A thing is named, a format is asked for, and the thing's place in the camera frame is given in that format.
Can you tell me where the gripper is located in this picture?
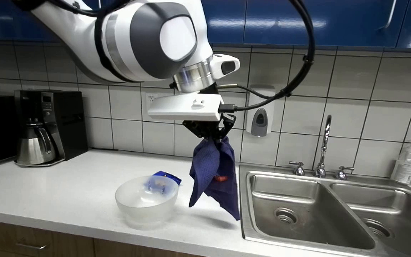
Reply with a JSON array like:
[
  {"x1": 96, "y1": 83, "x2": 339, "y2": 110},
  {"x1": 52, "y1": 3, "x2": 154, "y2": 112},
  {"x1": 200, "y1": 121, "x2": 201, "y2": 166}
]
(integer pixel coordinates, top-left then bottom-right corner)
[{"x1": 182, "y1": 82, "x2": 237, "y2": 143}]

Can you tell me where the dark blue towel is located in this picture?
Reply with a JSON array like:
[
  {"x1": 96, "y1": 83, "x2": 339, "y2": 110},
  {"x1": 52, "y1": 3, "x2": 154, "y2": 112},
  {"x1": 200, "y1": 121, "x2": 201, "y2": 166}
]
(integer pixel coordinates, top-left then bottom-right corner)
[{"x1": 189, "y1": 136, "x2": 241, "y2": 221}]

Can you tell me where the clear plastic bowl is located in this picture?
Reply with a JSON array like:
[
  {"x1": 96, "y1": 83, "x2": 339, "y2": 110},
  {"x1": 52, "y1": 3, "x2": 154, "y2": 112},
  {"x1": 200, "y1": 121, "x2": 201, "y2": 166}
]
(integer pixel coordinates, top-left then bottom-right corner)
[{"x1": 115, "y1": 175, "x2": 179, "y2": 230}]

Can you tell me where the blue snack packet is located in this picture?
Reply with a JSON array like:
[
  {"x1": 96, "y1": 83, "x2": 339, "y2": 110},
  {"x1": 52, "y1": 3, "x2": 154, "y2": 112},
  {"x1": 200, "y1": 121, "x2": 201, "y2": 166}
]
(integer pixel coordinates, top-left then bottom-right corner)
[{"x1": 145, "y1": 171, "x2": 183, "y2": 195}]

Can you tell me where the chrome tap knob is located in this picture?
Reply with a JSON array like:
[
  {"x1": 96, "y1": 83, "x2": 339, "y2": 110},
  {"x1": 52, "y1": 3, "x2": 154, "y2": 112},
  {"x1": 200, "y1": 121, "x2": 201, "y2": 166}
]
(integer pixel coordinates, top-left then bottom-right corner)
[
  {"x1": 335, "y1": 165, "x2": 355, "y2": 181},
  {"x1": 289, "y1": 161, "x2": 305, "y2": 176}
]

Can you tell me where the steel double sink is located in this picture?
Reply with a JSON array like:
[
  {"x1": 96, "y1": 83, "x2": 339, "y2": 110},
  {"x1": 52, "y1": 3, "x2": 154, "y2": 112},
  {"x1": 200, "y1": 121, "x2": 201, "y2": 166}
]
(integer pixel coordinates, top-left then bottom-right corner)
[{"x1": 239, "y1": 164, "x2": 411, "y2": 257}]

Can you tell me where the chrome tap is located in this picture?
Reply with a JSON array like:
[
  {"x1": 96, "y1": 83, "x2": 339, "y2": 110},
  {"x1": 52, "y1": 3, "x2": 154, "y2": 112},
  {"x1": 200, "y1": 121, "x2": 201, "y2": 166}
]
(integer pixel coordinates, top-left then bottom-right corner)
[{"x1": 314, "y1": 115, "x2": 333, "y2": 178}]

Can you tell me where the black coffee maker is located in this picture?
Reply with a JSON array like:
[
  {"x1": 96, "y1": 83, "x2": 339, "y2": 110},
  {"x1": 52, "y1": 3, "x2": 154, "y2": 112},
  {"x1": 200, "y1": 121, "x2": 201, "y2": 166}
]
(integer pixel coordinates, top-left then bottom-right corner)
[{"x1": 14, "y1": 89, "x2": 89, "y2": 167}]

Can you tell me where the steel coffee carafe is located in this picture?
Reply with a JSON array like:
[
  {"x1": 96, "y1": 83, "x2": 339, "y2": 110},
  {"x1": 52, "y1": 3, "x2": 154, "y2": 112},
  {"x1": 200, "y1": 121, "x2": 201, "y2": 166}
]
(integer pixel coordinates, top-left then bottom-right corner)
[{"x1": 16, "y1": 119, "x2": 57, "y2": 166}]

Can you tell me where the wooden drawer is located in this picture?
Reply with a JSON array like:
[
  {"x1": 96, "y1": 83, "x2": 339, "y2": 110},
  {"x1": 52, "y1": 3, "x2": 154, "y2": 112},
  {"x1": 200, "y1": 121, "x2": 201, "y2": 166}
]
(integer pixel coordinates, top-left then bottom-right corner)
[{"x1": 0, "y1": 219, "x2": 96, "y2": 257}]

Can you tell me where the clear pump bottle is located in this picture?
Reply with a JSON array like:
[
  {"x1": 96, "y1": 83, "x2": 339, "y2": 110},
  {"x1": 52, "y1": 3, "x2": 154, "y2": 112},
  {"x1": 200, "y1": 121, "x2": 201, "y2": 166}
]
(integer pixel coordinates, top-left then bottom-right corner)
[{"x1": 391, "y1": 140, "x2": 411, "y2": 185}]

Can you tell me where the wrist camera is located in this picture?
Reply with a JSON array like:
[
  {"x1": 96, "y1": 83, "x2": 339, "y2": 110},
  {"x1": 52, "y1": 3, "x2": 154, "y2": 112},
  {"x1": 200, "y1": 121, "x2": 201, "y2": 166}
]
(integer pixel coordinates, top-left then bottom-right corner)
[{"x1": 147, "y1": 93, "x2": 228, "y2": 122}]

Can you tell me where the wall soap dispenser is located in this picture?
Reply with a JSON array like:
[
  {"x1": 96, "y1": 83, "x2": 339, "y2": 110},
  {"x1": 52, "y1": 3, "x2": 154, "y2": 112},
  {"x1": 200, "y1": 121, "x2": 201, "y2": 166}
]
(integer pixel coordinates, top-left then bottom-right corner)
[{"x1": 245, "y1": 85, "x2": 276, "y2": 137}]

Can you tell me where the blue wall cabinet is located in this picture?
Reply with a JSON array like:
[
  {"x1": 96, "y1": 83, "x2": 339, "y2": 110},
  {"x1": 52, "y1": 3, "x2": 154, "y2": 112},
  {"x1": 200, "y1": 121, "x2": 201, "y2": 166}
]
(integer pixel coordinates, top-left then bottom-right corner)
[{"x1": 0, "y1": 0, "x2": 411, "y2": 50}]

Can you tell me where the silver cabinet door handle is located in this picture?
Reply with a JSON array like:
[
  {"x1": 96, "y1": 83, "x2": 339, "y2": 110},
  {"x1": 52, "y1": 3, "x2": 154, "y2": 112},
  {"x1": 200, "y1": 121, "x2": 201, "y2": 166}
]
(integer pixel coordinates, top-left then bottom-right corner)
[{"x1": 378, "y1": 0, "x2": 397, "y2": 31}]

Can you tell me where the silver drawer handle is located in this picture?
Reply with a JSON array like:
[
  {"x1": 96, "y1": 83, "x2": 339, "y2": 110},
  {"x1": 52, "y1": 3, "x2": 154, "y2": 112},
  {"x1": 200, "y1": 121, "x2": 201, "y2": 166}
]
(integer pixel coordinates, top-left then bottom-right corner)
[{"x1": 15, "y1": 242, "x2": 51, "y2": 251}]

